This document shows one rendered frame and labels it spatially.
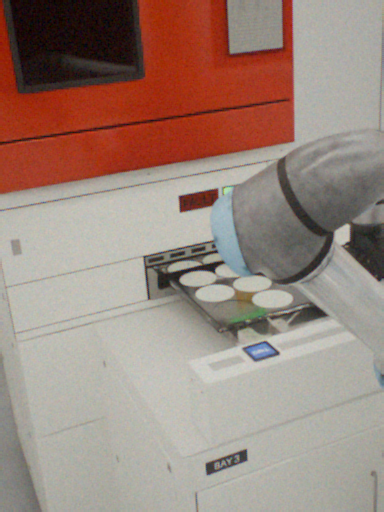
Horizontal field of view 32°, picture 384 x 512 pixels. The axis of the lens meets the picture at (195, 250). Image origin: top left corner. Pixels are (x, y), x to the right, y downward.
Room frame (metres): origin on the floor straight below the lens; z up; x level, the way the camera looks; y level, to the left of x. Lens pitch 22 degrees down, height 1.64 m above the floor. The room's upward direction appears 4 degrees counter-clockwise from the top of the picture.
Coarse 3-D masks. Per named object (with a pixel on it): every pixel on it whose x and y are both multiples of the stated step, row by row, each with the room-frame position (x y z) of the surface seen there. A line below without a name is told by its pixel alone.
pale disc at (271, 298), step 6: (258, 294) 1.54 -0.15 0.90; (264, 294) 1.54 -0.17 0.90; (270, 294) 1.53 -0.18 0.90; (276, 294) 1.53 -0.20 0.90; (282, 294) 1.53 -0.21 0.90; (288, 294) 1.52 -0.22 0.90; (252, 300) 1.51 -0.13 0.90; (258, 300) 1.51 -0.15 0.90; (264, 300) 1.50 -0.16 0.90; (270, 300) 1.50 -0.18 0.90; (276, 300) 1.50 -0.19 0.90; (282, 300) 1.50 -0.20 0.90; (288, 300) 1.49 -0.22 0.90; (264, 306) 1.47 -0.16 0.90; (270, 306) 1.47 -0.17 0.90; (276, 306) 1.47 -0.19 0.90
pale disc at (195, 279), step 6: (186, 276) 1.69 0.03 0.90; (192, 276) 1.69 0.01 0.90; (198, 276) 1.68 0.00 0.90; (204, 276) 1.68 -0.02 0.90; (210, 276) 1.68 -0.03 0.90; (186, 282) 1.65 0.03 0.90; (192, 282) 1.65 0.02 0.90; (198, 282) 1.64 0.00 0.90; (204, 282) 1.64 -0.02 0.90; (210, 282) 1.64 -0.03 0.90
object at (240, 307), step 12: (216, 264) 1.76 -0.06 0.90; (168, 276) 1.70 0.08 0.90; (180, 276) 1.69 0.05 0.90; (216, 276) 1.67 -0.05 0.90; (264, 276) 1.65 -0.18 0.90; (180, 288) 1.62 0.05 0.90; (192, 288) 1.61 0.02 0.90; (276, 288) 1.57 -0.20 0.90; (288, 288) 1.56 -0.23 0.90; (192, 300) 1.54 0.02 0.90; (228, 300) 1.52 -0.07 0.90; (240, 300) 1.51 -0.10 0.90; (300, 300) 1.49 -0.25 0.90; (216, 312) 1.46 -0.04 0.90; (228, 312) 1.45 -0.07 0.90; (240, 312) 1.45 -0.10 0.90; (252, 312) 1.44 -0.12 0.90; (264, 312) 1.44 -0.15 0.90; (228, 324) 1.39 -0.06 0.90
